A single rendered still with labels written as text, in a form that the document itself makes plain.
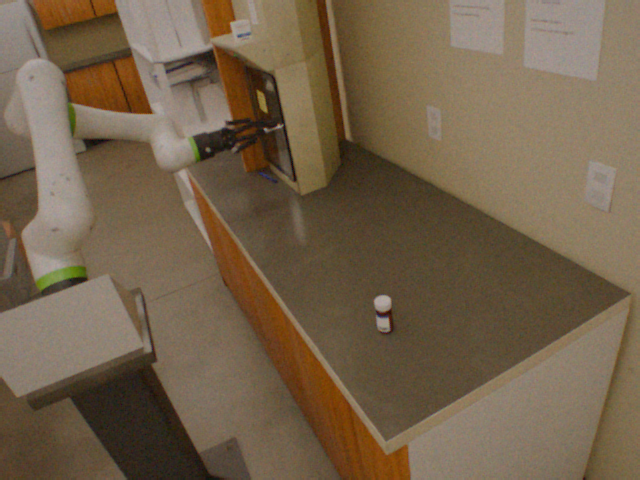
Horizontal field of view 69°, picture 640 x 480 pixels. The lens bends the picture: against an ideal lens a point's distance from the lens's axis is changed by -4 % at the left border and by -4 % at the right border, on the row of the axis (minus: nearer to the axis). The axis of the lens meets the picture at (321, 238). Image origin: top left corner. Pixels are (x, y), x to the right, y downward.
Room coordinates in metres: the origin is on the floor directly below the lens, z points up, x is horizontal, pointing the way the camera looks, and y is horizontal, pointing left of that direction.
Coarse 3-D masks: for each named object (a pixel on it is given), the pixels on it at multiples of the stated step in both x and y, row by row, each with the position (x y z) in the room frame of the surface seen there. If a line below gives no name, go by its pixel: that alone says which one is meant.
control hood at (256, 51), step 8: (216, 40) 1.79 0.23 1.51; (224, 40) 1.75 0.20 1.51; (232, 40) 1.72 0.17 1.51; (248, 40) 1.64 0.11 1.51; (256, 40) 1.62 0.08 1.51; (264, 40) 1.61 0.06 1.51; (224, 48) 1.76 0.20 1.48; (232, 48) 1.60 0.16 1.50; (240, 48) 1.58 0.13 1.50; (248, 48) 1.59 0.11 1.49; (256, 48) 1.60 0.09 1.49; (264, 48) 1.61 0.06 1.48; (232, 56) 1.89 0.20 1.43; (240, 56) 1.66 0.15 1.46; (248, 56) 1.59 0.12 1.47; (256, 56) 1.60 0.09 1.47; (264, 56) 1.61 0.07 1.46; (256, 64) 1.60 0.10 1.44; (264, 64) 1.60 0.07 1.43; (272, 64) 1.61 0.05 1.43
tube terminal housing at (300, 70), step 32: (256, 0) 1.65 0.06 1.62; (288, 0) 1.65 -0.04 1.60; (256, 32) 1.72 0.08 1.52; (288, 32) 1.64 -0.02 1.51; (320, 32) 1.83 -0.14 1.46; (288, 64) 1.63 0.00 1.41; (320, 64) 1.78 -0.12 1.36; (288, 96) 1.63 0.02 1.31; (320, 96) 1.73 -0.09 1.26; (288, 128) 1.62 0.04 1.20; (320, 128) 1.68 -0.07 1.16; (320, 160) 1.65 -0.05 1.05
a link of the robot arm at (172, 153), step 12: (168, 132) 1.61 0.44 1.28; (156, 144) 1.58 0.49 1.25; (168, 144) 1.56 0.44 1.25; (180, 144) 1.57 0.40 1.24; (192, 144) 1.57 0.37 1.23; (156, 156) 1.55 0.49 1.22; (168, 156) 1.53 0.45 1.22; (180, 156) 1.54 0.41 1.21; (192, 156) 1.56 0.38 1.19; (168, 168) 1.53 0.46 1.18; (180, 168) 1.54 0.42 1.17
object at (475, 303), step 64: (256, 192) 1.72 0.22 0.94; (320, 192) 1.61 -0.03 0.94; (384, 192) 1.52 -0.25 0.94; (256, 256) 1.26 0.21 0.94; (320, 256) 1.20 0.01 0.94; (384, 256) 1.13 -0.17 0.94; (448, 256) 1.07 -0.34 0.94; (512, 256) 1.02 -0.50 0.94; (320, 320) 0.91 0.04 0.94; (448, 320) 0.83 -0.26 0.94; (512, 320) 0.78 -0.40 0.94; (576, 320) 0.74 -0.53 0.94; (384, 384) 0.68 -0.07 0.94; (448, 384) 0.64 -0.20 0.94; (384, 448) 0.54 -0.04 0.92
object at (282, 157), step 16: (256, 80) 1.79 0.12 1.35; (272, 80) 1.63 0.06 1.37; (256, 96) 1.84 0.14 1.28; (272, 96) 1.66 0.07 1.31; (256, 112) 1.88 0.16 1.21; (272, 112) 1.70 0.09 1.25; (272, 144) 1.78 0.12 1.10; (288, 144) 1.62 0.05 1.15; (272, 160) 1.82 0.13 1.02; (288, 160) 1.64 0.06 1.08; (288, 176) 1.67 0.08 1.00
